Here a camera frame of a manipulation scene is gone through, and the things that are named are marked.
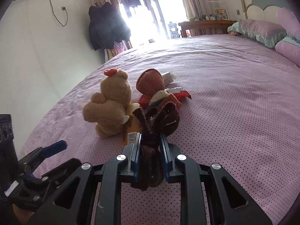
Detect purple pillow with teal ruffle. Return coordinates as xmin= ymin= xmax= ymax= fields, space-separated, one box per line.
xmin=238 ymin=19 xmax=288 ymax=49

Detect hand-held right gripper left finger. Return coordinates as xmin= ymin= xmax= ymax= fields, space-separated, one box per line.
xmin=28 ymin=132 xmax=142 ymax=225

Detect brown cream striped sock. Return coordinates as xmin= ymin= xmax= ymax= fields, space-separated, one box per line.
xmin=150 ymin=90 xmax=170 ymax=107

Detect dark clothes on balcony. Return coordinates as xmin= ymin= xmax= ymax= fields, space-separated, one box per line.
xmin=118 ymin=0 xmax=146 ymax=17

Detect wall cable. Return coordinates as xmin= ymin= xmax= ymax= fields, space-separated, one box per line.
xmin=49 ymin=0 xmax=69 ymax=27

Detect blue white box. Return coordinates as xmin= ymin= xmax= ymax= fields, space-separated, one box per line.
xmin=168 ymin=22 xmax=181 ymax=39

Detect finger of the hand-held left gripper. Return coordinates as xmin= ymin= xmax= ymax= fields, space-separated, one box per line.
xmin=41 ymin=158 xmax=82 ymax=189
xmin=17 ymin=140 xmax=68 ymax=173

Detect wooden desk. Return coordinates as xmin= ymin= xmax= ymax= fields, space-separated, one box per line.
xmin=178 ymin=20 xmax=238 ymax=38

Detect colourful picture box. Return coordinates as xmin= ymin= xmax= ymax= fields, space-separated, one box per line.
xmin=214 ymin=9 xmax=229 ymax=20

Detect glass sliding door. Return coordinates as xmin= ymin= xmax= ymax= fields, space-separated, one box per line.
xmin=105 ymin=0 xmax=188 ymax=45

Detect dark hanging coats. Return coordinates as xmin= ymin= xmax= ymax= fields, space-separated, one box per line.
xmin=88 ymin=2 xmax=131 ymax=51

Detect person's left hand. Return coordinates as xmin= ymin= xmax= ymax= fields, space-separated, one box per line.
xmin=13 ymin=204 xmax=35 ymax=225

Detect purple pillow front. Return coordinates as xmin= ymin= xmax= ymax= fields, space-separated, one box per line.
xmin=275 ymin=7 xmax=300 ymax=66

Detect brown teddy bear plush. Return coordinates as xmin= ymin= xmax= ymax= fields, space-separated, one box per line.
xmin=82 ymin=68 xmax=139 ymax=138

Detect colourful hanging clothes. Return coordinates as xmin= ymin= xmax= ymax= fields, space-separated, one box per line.
xmin=104 ymin=40 xmax=129 ymax=61

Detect red snack wrapper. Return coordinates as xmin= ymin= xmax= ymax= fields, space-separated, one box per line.
xmin=138 ymin=87 xmax=191 ymax=109

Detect yellow packet with barcode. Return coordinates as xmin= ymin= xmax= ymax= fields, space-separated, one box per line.
xmin=121 ymin=116 xmax=141 ymax=146

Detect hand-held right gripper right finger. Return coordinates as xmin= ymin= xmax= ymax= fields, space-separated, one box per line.
xmin=160 ymin=133 xmax=273 ymax=225

